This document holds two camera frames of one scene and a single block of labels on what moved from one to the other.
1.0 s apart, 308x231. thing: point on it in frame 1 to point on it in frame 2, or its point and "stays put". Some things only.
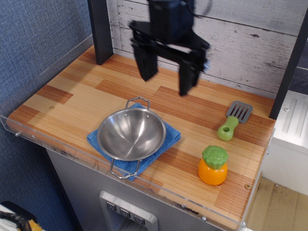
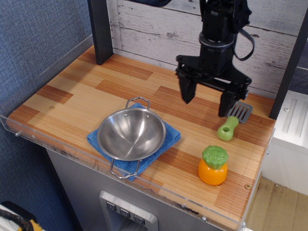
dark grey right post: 286,83 stays put
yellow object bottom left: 34,226 stays put
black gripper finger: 147,61 to 188,87
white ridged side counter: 286,163 stays put
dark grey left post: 99,20 stays put
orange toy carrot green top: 212,168 stays put
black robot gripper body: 170,30 to 214,68
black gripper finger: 189,71 to 228,98
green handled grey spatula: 237,112 stays put
